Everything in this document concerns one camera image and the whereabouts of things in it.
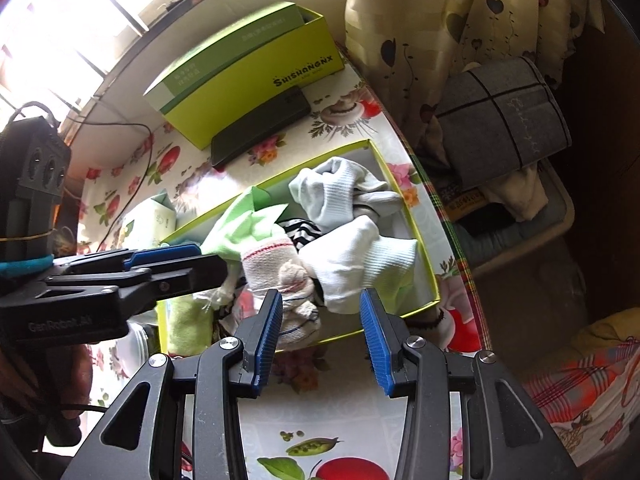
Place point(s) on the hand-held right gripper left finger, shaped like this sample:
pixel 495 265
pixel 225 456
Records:
pixel 265 345

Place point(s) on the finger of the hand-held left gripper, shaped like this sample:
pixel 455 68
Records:
pixel 190 275
pixel 165 254

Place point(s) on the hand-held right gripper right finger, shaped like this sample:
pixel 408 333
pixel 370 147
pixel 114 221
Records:
pixel 377 345

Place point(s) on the light green cloth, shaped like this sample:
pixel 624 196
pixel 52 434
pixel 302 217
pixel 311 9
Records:
pixel 235 230

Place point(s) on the cream sock with red stripes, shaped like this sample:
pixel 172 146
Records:
pixel 270 260

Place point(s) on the white sock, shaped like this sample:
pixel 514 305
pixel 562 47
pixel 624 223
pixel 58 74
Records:
pixel 360 260

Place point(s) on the black white striped cloth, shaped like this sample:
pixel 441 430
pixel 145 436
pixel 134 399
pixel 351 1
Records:
pixel 302 232

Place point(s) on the green-edged white tray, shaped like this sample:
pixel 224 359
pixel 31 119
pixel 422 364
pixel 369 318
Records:
pixel 405 220

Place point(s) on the light blue sock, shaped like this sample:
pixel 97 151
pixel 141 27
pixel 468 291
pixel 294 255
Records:
pixel 325 195

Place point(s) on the pale green wet wipes pack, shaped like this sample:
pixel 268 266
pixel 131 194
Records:
pixel 155 220

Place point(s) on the floral tablecloth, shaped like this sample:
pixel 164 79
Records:
pixel 300 435

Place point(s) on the black phone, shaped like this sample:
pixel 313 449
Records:
pixel 260 127

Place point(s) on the green cardboard box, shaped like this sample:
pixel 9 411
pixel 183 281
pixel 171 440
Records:
pixel 250 80

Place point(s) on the red plaid blanket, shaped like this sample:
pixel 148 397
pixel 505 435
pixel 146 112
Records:
pixel 575 390

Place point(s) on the cream cloth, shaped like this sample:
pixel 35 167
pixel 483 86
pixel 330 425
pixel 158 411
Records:
pixel 520 195

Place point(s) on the grey felt bag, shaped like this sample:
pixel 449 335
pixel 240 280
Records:
pixel 500 120

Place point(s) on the cream patterned curtain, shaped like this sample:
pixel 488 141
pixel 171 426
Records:
pixel 425 20

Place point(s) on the window frame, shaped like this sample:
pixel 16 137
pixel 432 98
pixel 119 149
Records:
pixel 75 20

